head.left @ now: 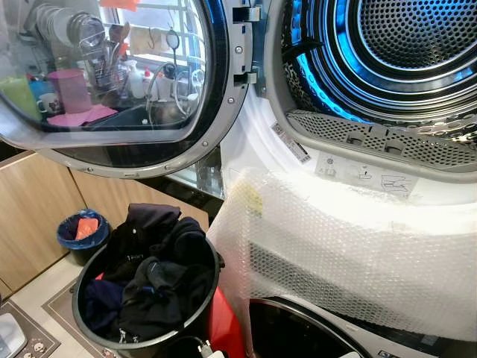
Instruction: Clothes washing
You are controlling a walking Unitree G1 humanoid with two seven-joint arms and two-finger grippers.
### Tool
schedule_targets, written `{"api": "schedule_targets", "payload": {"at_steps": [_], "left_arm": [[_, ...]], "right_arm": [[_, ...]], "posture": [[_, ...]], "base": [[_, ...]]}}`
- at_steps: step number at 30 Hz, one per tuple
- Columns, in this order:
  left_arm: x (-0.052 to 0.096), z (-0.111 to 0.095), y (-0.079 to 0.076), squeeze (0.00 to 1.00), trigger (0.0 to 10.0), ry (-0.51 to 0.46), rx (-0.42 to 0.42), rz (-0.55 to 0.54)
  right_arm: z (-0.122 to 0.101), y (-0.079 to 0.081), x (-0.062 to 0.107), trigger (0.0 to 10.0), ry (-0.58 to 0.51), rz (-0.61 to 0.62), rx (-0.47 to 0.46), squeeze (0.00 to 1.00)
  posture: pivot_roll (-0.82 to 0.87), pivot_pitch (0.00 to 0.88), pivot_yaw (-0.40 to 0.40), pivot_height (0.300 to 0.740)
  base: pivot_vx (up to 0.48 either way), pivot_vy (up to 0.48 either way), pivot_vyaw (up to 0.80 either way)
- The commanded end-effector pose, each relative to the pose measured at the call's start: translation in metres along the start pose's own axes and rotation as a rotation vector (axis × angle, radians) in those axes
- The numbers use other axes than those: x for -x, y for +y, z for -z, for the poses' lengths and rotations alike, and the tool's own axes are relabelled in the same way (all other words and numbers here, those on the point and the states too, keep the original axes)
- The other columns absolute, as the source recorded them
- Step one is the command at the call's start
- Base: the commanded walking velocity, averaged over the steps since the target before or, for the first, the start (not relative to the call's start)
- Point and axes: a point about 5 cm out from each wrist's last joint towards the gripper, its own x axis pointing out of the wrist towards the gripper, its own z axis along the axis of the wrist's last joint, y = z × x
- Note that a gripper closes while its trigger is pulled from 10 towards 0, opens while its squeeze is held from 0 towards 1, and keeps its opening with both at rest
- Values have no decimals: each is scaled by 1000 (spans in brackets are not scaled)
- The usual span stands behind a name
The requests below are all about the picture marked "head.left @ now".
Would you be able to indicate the dark washing machine door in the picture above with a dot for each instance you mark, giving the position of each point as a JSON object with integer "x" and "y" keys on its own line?
{"x": 298, "y": 332}

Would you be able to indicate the pile of black clothes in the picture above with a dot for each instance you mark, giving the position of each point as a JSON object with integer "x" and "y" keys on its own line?
{"x": 160, "y": 276}

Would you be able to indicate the perforated steel dryer drum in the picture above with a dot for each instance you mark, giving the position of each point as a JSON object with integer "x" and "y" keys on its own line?
{"x": 417, "y": 45}

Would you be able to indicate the grey perforated lint filter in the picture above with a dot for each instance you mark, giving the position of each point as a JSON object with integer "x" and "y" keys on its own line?
{"x": 373, "y": 136}

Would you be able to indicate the grey instruction sticker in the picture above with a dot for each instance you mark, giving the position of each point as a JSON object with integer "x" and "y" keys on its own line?
{"x": 365, "y": 175}

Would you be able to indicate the clear bubble wrap sheet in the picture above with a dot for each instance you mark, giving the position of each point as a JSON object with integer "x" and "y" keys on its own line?
{"x": 350, "y": 253}

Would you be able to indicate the barcode sticker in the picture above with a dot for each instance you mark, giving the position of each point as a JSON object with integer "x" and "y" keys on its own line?
{"x": 291, "y": 143}

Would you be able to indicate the white tumble dryer housing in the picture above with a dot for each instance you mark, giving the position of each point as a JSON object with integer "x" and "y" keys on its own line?
{"x": 253, "y": 142}

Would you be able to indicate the grey door hinge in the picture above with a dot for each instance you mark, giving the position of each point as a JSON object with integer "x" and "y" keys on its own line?
{"x": 246, "y": 13}

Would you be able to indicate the red plastic stool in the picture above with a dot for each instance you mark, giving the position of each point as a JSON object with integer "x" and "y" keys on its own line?
{"x": 227, "y": 328}

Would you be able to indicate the black round laundry basket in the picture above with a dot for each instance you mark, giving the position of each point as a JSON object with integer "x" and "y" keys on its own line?
{"x": 190, "y": 321}

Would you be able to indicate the round glass dryer door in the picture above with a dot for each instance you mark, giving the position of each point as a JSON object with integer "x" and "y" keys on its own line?
{"x": 112, "y": 153}

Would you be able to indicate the orange wrapper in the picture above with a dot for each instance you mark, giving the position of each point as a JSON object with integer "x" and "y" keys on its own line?
{"x": 88, "y": 228}

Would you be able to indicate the small bin with blue liner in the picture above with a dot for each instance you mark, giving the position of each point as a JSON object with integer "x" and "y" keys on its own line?
{"x": 71, "y": 242}

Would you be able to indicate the white floor scale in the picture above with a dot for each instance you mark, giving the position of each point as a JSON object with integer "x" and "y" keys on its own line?
{"x": 11, "y": 334}

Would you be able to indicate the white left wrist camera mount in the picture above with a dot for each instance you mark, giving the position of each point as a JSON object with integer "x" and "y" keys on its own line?
{"x": 210, "y": 350}

